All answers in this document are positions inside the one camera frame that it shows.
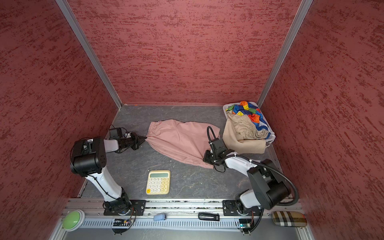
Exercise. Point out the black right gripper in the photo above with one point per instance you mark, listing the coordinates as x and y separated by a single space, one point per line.
206 158

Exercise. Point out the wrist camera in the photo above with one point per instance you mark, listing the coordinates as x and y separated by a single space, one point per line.
218 146
115 133

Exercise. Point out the black usb stick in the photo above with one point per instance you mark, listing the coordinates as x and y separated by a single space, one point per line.
209 217

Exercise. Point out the beige shorts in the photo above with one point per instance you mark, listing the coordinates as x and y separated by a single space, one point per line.
241 135

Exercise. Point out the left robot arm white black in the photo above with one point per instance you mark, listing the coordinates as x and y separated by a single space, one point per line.
89 160

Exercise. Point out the left circuit board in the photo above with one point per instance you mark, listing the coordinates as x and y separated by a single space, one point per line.
122 223

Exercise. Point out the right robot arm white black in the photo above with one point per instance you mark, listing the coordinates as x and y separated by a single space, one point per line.
270 187

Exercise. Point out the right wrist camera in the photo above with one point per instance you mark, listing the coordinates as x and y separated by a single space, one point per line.
218 146

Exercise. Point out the small blue object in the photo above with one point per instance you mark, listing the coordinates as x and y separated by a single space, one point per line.
160 217

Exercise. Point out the yellow calculator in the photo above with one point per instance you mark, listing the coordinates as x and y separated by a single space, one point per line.
158 182

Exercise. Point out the multicolour striped shorts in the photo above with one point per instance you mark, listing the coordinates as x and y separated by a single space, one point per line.
250 112

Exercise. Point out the green round button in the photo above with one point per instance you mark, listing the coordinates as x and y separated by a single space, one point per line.
74 220

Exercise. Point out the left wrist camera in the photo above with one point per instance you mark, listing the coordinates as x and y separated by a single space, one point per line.
115 133

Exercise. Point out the plaid glasses case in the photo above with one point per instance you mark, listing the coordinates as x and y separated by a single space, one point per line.
289 219

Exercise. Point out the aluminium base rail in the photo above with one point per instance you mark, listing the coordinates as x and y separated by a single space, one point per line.
182 223

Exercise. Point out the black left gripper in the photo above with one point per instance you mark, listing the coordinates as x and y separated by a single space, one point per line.
136 140

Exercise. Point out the right circuit board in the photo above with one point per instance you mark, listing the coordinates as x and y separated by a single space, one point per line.
246 224

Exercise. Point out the pink shorts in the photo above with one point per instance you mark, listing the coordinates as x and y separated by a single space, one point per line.
182 142

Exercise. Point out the white plastic basket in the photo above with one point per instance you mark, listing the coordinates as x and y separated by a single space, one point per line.
271 135

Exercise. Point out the circuit board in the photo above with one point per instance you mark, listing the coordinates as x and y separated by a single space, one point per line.
246 224
122 223

